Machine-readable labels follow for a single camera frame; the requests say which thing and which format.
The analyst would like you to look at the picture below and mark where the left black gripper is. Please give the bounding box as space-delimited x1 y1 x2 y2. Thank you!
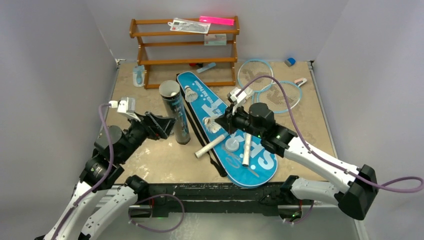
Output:
118 110 178 163

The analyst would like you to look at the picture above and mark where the black shuttlecock tube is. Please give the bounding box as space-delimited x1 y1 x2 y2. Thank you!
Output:
158 80 191 145

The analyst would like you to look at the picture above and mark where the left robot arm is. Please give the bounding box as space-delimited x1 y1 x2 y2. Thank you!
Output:
39 112 176 240

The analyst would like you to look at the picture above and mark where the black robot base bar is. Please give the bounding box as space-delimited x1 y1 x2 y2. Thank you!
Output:
136 182 312 218

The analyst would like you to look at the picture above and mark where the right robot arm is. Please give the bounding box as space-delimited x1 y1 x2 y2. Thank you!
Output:
214 103 378 221

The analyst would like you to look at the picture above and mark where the far blue badminton racket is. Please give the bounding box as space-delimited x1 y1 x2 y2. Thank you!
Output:
237 59 275 168

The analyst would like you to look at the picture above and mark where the blue racket bag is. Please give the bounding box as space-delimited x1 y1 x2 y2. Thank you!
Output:
176 71 278 188

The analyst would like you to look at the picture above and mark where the light blue packaged tool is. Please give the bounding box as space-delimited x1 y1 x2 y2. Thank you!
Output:
132 65 145 88

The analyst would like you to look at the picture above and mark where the red and black small object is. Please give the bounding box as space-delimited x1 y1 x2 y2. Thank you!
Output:
188 63 204 68

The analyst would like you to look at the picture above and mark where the wooden three-tier shelf rack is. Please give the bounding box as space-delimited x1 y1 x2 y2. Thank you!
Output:
129 15 240 90

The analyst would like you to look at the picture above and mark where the small white box on shelf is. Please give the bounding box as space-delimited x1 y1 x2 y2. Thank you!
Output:
203 33 227 46

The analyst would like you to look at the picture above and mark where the pink and white clip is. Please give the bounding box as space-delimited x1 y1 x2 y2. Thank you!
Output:
294 78 308 88

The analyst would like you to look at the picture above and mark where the blue and grey eraser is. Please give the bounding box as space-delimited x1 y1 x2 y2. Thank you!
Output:
284 57 296 67

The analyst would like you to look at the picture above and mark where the pink fluorescent ruler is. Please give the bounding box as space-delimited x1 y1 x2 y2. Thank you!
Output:
199 16 235 26

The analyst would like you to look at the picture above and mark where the clear packaged item on shelf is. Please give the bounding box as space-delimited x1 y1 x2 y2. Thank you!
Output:
167 18 211 34

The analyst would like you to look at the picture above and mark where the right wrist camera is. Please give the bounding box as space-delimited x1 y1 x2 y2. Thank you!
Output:
227 87 249 115

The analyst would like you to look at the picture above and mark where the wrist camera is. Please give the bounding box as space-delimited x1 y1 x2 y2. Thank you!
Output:
227 87 249 115
108 96 141 122

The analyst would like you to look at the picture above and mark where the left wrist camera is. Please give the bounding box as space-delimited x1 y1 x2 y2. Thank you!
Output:
108 96 141 122

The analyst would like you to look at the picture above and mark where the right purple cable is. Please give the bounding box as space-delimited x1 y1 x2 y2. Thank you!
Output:
235 75 424 226

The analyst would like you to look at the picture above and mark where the purple cable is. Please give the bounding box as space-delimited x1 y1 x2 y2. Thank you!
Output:
235 75 424 226
49 103 185 240

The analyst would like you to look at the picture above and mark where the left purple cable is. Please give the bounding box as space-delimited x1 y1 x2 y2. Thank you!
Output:
49 103 185 240

